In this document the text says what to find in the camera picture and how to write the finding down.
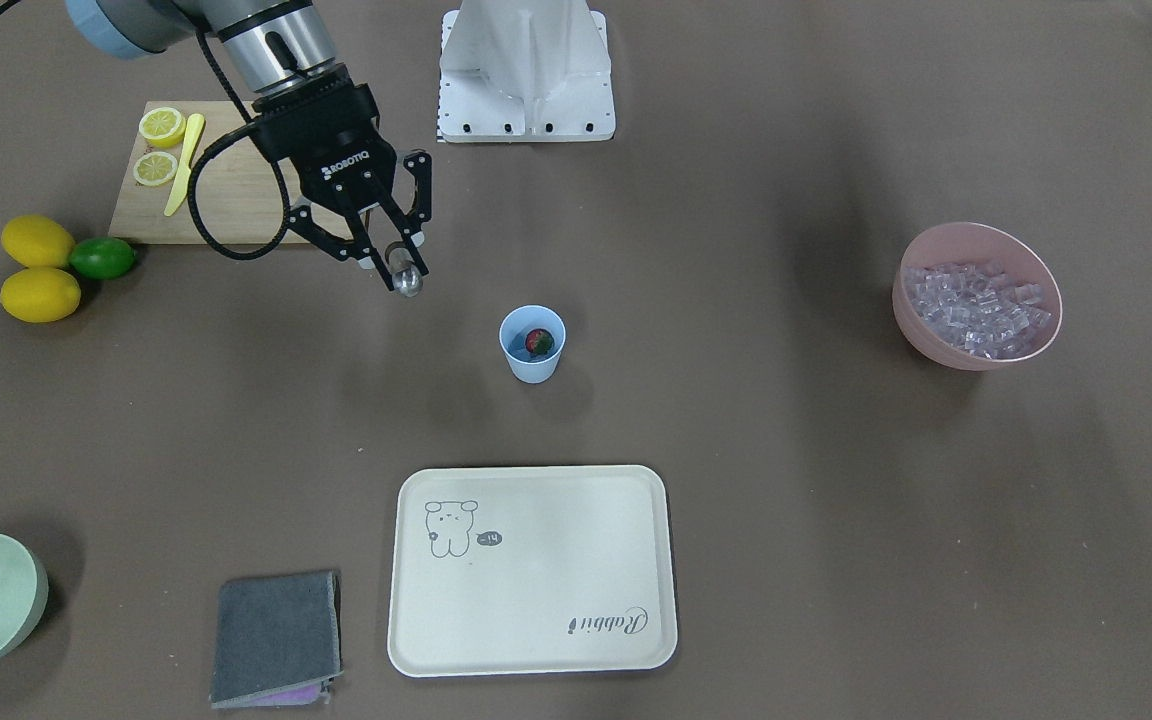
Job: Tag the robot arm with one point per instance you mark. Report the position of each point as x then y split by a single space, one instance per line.
273 45

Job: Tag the grey folded cloth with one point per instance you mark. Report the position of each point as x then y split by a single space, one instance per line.
277 641

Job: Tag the yellow plastic knife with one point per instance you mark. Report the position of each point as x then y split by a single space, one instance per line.
195 125

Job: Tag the green lime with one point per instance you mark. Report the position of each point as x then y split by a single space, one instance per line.
102 258

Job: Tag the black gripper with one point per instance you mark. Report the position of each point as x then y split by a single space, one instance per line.
324 138

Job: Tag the pile of clear ice cubes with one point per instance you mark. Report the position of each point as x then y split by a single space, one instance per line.
978 309

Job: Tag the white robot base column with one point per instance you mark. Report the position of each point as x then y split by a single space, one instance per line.
525 72

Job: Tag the lemon slice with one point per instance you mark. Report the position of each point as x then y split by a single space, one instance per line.
163 128
155 168

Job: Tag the cream rabbit tray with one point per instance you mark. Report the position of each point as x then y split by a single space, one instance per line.
500 571

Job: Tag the wooden cutting board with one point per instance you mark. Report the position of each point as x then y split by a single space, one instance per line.
237 194

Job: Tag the small red strawberry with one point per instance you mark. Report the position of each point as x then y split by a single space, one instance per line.
539 342

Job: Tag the pink bowl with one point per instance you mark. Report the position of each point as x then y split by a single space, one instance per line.
969 242

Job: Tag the yellow lemon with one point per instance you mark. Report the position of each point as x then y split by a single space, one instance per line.
40 295
35 241

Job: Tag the light blue cup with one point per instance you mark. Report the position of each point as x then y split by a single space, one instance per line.
511 333

